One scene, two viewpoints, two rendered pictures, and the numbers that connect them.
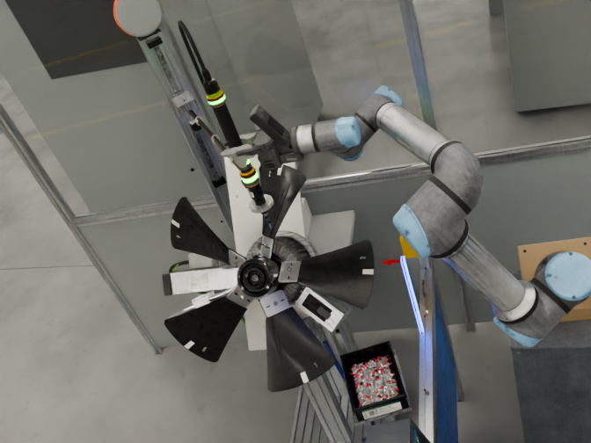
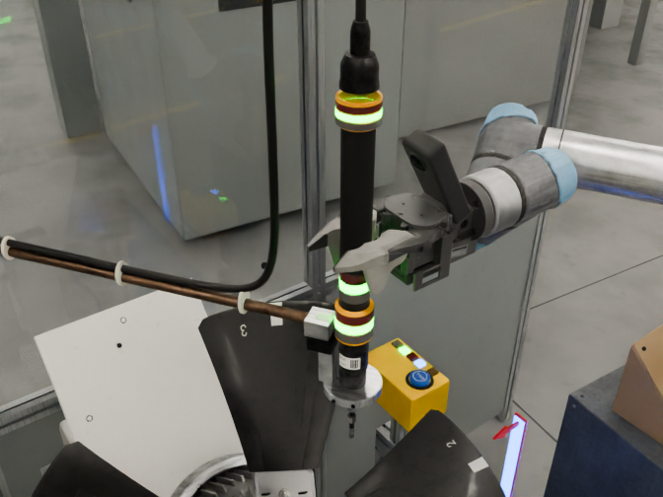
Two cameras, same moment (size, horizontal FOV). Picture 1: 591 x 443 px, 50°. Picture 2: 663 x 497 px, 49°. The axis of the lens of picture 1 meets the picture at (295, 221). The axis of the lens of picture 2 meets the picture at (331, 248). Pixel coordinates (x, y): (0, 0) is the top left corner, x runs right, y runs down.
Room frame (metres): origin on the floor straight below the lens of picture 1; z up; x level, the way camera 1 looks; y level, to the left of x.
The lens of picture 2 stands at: (1.19, 0.62, 2.07)
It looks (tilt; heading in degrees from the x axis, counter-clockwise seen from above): 33 degrees down; 302
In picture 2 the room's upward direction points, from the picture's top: straight up
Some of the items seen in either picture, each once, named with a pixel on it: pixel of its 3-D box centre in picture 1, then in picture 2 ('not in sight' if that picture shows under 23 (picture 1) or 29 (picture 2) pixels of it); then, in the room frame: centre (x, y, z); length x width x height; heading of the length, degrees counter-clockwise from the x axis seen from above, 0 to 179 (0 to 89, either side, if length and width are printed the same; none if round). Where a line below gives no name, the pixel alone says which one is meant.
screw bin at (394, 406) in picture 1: (374, 381); not in sight; (1.27, -0.05, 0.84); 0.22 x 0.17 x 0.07; 174
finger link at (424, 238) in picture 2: (252, 148); (408, 237); (1.46, 0.03, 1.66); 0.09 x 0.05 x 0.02; 78
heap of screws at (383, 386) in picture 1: (375, 384); not in sight; (1.26, -0.04, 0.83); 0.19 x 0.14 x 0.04; 174
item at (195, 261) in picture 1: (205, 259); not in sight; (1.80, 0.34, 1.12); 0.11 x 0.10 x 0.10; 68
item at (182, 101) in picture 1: (186, 106); not in sight; (2.11, 0.21, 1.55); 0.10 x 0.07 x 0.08; 13
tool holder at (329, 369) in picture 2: (254, 190); (344, 354); (1.51, 0.07, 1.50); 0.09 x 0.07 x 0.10; 13
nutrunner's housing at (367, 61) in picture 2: (237, 146); (355, 244); (1.50, 0.07, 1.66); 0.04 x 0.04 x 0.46
